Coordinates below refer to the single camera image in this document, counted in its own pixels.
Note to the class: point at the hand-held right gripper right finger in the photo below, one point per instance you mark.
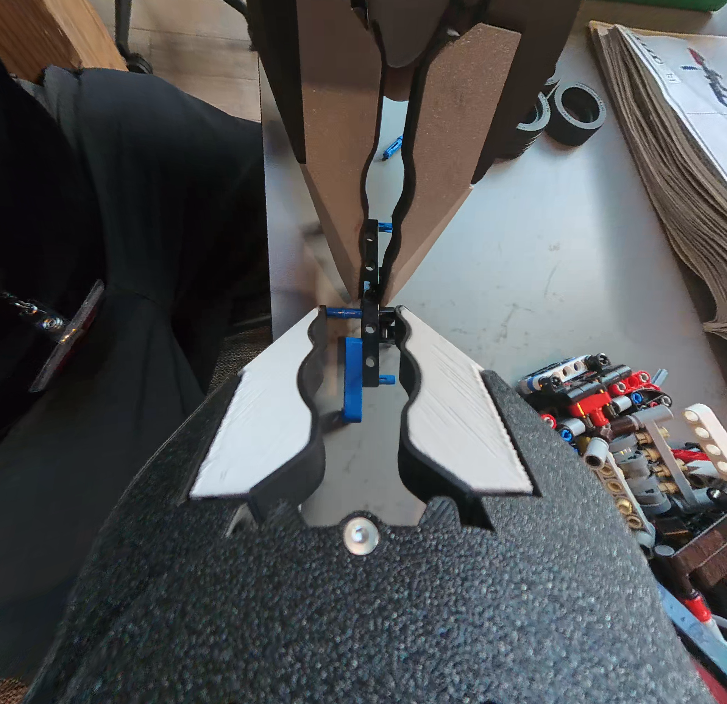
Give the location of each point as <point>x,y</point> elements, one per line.
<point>465,426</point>

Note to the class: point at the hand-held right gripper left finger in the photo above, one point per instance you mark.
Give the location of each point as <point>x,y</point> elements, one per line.
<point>255,426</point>

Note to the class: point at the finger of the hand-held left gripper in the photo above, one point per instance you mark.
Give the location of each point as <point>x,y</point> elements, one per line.
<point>454,125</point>
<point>332,102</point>

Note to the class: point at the black beam brick assembly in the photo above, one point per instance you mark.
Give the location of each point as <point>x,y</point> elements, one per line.
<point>370,340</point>

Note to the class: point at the instruction booklet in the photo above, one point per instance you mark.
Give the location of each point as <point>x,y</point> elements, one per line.
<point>670,176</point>

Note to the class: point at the blue pin piece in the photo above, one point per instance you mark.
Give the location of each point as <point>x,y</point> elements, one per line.
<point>392,147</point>

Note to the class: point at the toy brick race car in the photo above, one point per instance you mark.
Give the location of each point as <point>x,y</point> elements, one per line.
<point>625,460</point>

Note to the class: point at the clear badge holder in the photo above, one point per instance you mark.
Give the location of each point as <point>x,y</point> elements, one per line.
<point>71,335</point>

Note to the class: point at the person's black-clothed body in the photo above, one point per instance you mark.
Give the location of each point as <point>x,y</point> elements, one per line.
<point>142,204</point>

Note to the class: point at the wooden box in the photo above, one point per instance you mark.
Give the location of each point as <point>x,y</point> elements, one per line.
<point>51,17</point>

